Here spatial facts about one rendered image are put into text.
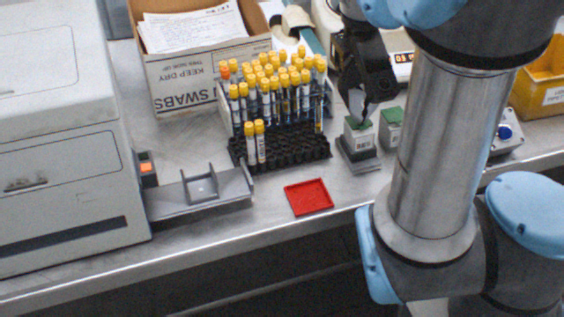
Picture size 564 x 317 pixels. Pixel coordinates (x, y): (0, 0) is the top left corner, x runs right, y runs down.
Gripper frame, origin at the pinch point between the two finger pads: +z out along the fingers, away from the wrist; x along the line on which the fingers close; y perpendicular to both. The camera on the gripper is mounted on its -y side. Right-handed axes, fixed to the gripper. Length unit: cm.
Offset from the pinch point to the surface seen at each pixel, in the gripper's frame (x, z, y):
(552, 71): -46.7, 8.3, 10.0
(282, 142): 12.3, 7.6, 7.3
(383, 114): -5.5, 2.8, 3.3
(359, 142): 0.8, 4.0, -1.0
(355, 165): 1.9, 8.1, -2.3
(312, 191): 10.7, 9.3, -4.5
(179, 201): 32.5, 5.6, -2.7
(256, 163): 18.3, 7.1, 3.0
